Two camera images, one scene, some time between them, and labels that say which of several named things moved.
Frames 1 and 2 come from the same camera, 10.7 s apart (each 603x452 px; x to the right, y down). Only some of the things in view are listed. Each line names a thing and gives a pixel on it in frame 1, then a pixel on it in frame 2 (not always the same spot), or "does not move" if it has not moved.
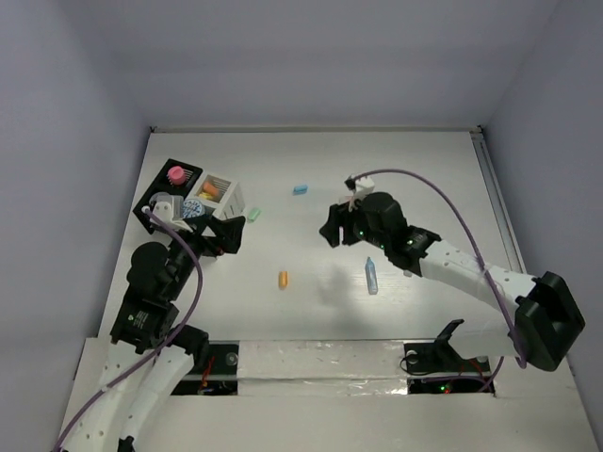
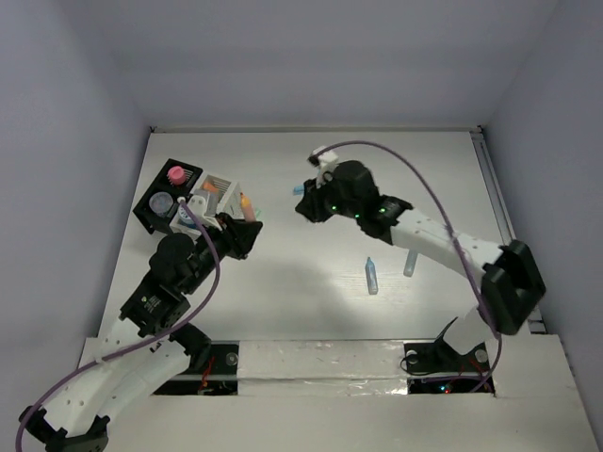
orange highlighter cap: [208, 187] does not move
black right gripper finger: [339, 215] -> [317, 203]
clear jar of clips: [162, 199] does not move
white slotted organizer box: [221, 198] does not move
